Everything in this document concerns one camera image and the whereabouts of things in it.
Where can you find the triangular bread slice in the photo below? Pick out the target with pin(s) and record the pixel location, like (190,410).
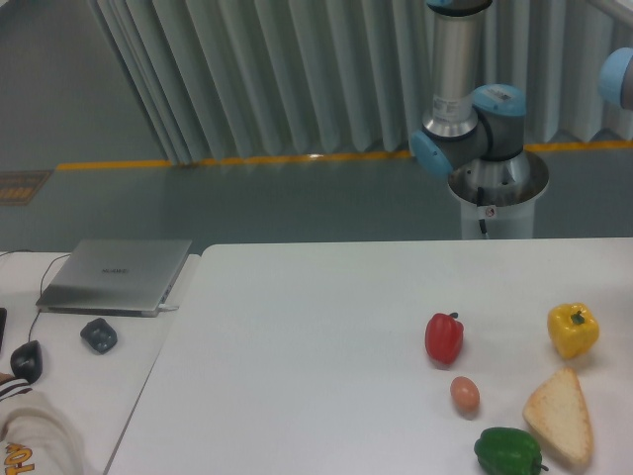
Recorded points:
(557,411)

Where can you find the white sleeved forearm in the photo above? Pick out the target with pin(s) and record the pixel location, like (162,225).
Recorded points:
(36,438)

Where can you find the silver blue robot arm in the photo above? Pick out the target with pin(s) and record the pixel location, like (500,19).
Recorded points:
(452,89)

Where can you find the red bell pepper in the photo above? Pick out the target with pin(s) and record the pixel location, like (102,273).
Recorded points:
(444,336)

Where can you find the pale pleated curtain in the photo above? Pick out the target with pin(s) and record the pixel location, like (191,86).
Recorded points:
(222,79)

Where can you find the silver closed laptop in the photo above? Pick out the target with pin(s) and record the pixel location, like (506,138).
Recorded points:
(116,277)

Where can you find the brown egg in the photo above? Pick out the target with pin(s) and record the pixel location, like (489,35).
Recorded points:
(465,394)

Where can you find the black power adapter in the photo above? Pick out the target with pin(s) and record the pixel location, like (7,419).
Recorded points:
(99,335)

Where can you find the yellow bell pepper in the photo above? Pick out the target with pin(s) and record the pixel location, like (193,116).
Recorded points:
(573,329)

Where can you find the green bell pepper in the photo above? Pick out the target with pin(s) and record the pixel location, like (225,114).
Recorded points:
(509,450)

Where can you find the black computer mouse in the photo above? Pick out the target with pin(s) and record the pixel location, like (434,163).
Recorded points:
(27,361)

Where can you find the black keyboard edge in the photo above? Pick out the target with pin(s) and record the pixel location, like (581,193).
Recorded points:
(3,320)

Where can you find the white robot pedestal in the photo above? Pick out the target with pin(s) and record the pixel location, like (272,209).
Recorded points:
(497,199)

